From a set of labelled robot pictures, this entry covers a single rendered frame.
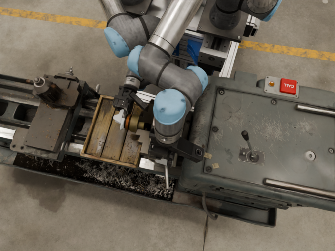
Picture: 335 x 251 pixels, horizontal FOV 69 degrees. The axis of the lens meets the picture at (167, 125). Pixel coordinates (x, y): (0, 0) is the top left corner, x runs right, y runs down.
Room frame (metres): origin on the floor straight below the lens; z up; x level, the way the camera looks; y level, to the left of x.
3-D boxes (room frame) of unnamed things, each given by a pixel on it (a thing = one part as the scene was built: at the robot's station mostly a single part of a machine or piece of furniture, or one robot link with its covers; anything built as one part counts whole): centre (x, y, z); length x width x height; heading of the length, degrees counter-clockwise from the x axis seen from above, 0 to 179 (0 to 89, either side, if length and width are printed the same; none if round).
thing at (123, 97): (0.49, 0.19, 1.08); 0.12 x 0.09 x 0.08; 164
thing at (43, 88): (0.57, 0.58, 1.13); 0.08 x 0.08 x 0.03
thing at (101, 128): (0.40, 0.27, 0.89); 0.36 x 0.30 x 0.04; 165
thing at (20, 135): (0.51, 0.65, 0.90); 0.47 x 0.30 x 0.06; 165
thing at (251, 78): (0.47, -0.33, 1.24); 0.09 x 0.08 x 0.03; 75
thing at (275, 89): (0.43, -0.47, 1.23); 0.13 x 0.08 x 0.05; 75
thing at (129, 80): (0.57, 0.17, 1.08); 0.08 x 0.05 x 0.08; 74
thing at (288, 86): (0.43, -0.49, 1.26); 0.06 x 0.06 x 0.02; 75
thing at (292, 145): (0.24, -0.39, 1.06); 0.59 x 0.48 x 0.39; 75
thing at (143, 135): (0.26, 0.10, 1.09); 0.12 x 0.11 x 0.05; 165
